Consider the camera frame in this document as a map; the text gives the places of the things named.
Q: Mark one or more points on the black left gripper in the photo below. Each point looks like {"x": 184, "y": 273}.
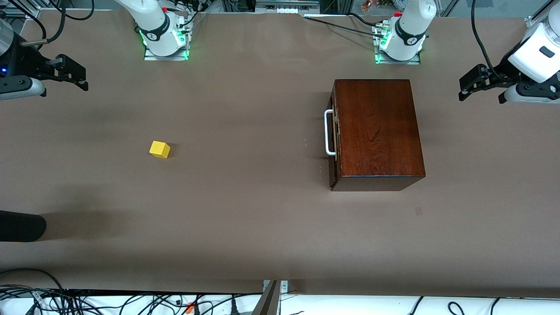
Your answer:
{"x": 501, "y": 76}

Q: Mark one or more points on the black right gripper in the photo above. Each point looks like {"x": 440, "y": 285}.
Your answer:
{"x": 27, "y": 63}

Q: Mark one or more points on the yellow wooden block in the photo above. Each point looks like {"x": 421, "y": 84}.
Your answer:
{"x": 159, "y": 149}

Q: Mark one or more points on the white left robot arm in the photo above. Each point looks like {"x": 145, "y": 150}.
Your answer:
{"x": 411, "y": 26}

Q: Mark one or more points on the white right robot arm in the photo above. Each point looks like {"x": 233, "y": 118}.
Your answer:
{"x": 153, "y": 22}

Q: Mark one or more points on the dark wooden drawer cabinet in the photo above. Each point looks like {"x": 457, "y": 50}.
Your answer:
{"x": 376, "y": 131}

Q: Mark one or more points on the black cylindrical object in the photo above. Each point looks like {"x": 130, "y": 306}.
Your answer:
{"x": 19, "y": 226}

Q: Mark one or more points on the white power strip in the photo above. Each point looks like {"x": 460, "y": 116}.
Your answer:
{"x": 286, "y": 6}

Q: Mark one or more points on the aluminium frame corner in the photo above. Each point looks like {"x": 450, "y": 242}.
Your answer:
{"x": 534, "y": 22}

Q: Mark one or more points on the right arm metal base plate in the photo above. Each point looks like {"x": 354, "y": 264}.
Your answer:
{"x": 151, "y": 57}

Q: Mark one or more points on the metal bracket with post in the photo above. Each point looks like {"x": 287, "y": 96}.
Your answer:
{"x": 271, "y": 299}

